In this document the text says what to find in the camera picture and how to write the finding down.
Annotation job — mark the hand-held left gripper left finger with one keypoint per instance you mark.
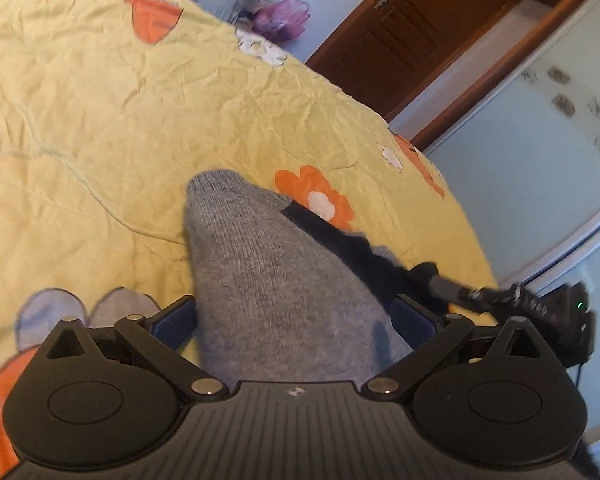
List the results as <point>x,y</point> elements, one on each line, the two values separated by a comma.
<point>175,321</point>

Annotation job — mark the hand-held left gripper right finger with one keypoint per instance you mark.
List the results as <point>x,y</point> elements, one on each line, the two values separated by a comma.
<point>414,321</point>

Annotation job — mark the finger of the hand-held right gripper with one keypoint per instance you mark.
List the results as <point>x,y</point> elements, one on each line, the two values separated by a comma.
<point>472,296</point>

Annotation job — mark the navy and grey knit sweater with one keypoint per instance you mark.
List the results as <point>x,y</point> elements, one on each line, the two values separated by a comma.
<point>260,280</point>

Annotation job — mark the frosted glass sliding door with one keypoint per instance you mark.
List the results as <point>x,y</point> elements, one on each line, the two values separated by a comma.
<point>520,170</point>

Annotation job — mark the yellow flower print blanket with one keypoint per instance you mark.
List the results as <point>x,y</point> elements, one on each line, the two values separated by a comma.
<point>95,125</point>

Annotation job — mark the brown wooden door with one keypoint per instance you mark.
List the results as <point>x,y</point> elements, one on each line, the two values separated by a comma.
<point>410,30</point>

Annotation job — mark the purple plastic bag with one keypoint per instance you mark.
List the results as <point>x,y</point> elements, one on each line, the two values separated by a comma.
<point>282,20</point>

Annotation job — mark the brown wooden door frame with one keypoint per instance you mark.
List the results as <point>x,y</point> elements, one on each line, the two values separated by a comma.
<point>505,55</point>

